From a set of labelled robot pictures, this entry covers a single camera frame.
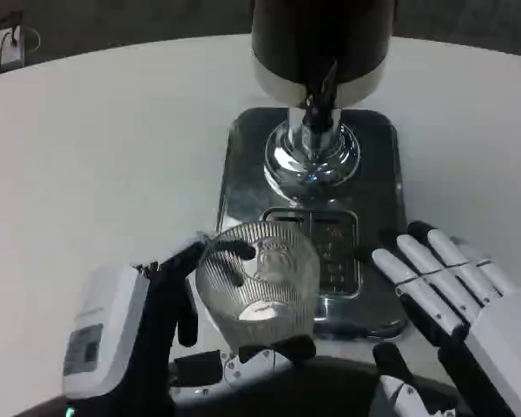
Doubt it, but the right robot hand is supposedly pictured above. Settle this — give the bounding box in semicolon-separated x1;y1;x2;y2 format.
370;220;521;417

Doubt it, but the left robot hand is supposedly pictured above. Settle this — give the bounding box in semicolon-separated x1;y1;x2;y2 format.
62;236;317;417

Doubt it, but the clear ribbed glass cup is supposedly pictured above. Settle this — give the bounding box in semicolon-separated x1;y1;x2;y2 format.
195;221;321;357

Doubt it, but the steel drip tray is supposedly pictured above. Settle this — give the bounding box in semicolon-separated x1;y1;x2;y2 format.
215;107;410;336

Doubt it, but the black dispenser tap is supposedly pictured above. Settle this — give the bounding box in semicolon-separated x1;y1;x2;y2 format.
301;58;340;136

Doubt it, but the black drink dispenser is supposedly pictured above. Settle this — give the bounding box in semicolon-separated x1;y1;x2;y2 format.
250;0;390;202

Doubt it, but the white power strip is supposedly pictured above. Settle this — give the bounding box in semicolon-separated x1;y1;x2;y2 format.
0;24;26;73

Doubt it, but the black cable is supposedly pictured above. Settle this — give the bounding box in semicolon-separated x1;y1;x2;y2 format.
0;26;42;70

